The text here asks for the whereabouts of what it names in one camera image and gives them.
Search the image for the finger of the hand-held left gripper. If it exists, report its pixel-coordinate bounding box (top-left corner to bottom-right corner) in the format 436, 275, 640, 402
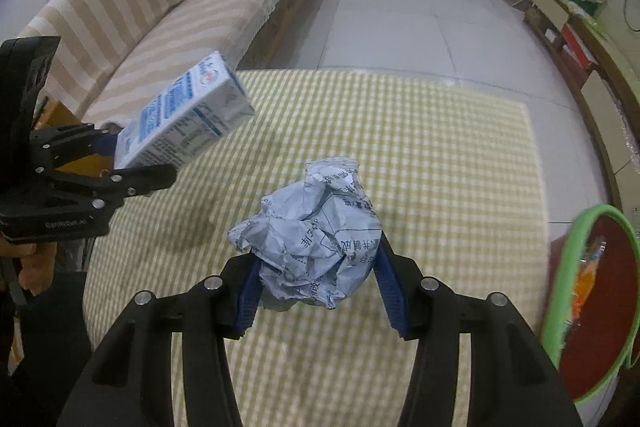
36, 163, 179, 211
31, 122, 124, 168

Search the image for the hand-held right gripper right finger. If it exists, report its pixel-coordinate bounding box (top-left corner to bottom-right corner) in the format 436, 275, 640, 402
374, 238, 584, 427

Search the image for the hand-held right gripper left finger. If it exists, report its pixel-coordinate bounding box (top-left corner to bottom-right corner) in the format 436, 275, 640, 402
60, 255, 262, 427

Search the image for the white blue milk box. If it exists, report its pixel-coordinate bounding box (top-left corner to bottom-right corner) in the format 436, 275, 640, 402
113, 51, 257, 170

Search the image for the large newspaper ball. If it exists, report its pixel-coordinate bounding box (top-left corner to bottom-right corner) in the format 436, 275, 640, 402
227, 157, 384, 311

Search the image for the green rimmed red bin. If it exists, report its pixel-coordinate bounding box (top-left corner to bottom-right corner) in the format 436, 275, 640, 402
542, 203, 640, 406

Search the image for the person's left hand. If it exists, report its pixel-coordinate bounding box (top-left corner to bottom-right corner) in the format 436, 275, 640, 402
0, 239, 57, 296

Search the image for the beige striped sofa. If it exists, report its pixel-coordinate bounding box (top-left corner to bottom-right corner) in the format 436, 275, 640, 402
15, 0, 332, 128

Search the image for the orange snack bag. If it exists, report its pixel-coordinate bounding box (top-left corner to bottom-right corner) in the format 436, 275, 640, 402
570, 236, 609, 326

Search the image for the wooden television cabinet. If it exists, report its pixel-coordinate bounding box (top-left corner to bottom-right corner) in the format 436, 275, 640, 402
522, 0, 640, 208

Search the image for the black television cable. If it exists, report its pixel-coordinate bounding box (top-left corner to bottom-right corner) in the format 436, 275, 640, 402
622, 0, 640, 34

